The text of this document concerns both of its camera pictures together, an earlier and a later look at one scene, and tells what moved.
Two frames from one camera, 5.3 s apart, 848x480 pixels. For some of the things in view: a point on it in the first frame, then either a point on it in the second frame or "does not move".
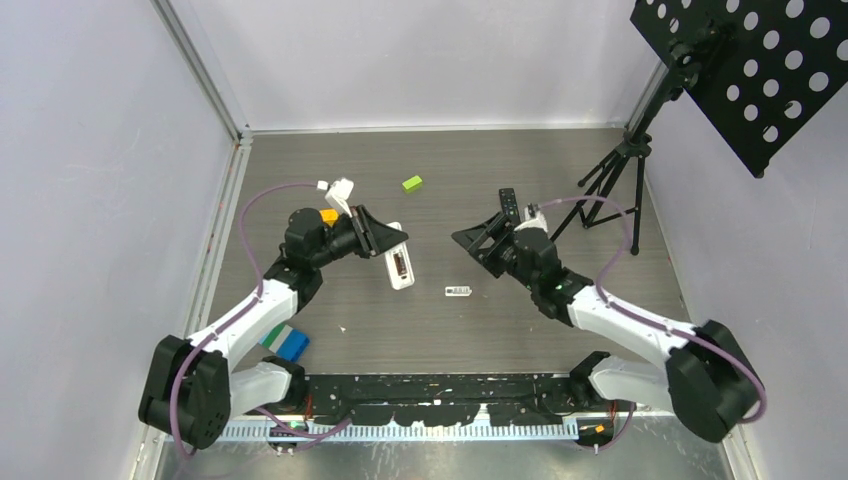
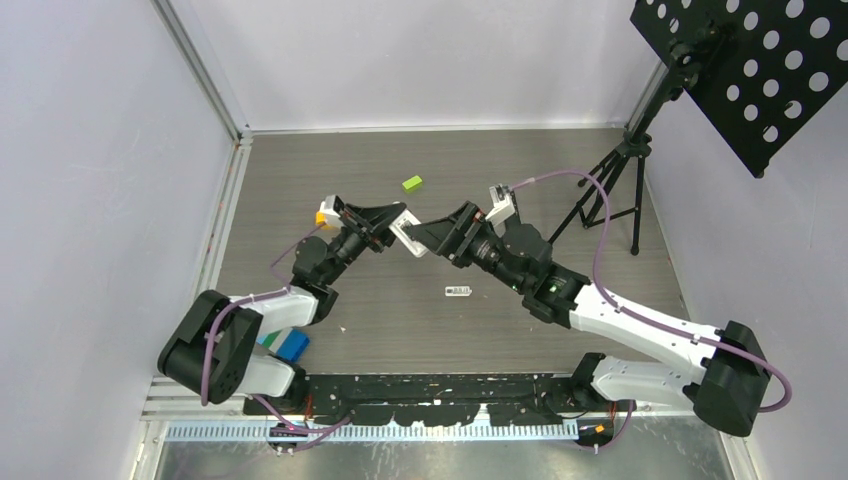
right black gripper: [501, 230] → [452, 237]
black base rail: [422, 398] does not move
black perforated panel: [760, 67] does not move
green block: [413, 184] does not move
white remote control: [398, 264] → [402, 227]
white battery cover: [457, 291] does not move
